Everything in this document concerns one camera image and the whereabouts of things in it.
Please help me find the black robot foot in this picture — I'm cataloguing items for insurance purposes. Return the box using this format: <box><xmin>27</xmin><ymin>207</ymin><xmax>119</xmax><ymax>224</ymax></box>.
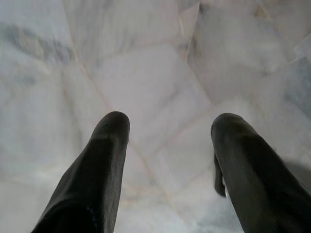
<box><xmin>213</xmin><ymin>152</ymin><xmax>228</xmax><ymax>199</ymax></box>

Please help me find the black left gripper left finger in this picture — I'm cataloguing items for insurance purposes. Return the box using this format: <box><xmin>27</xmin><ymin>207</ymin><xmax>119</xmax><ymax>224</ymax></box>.
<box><xmin>31</xmin><ymin>111</ymin><xmax>131</xmax><ymax>233</ymax></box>

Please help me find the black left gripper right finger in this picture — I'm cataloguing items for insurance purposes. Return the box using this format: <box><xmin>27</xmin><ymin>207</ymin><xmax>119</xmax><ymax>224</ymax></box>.
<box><xmin>210</xmin><ymin>112</ymin><xmax>311</xmax><ymax>233</ymax></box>

